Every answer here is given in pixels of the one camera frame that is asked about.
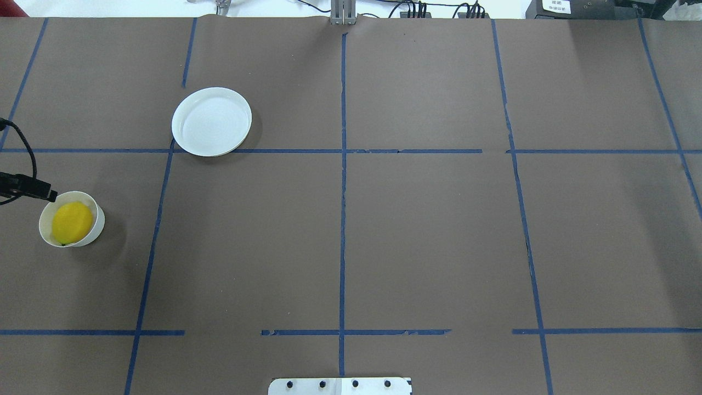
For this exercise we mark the white plate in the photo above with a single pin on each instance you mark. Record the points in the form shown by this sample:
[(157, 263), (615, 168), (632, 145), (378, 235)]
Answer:
[(211, 122)]

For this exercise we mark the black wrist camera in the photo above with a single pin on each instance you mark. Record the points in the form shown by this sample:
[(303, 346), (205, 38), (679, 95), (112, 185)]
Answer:
[(14, 186)]

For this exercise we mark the aluminium frame post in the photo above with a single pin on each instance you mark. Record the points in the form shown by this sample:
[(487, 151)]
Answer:
[(343, 12)]

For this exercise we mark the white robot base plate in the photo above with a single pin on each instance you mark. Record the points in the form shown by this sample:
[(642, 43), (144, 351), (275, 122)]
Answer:
[(341, 385)]

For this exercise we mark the white bowl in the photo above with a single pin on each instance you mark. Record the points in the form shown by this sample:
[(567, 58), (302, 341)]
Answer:
[(44, 222)]

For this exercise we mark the black box device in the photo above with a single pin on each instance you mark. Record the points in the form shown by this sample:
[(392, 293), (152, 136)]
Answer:
[(579, 10)]

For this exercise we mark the yellow lemon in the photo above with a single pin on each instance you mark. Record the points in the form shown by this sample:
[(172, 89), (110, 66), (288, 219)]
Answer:
[(71, 223)]

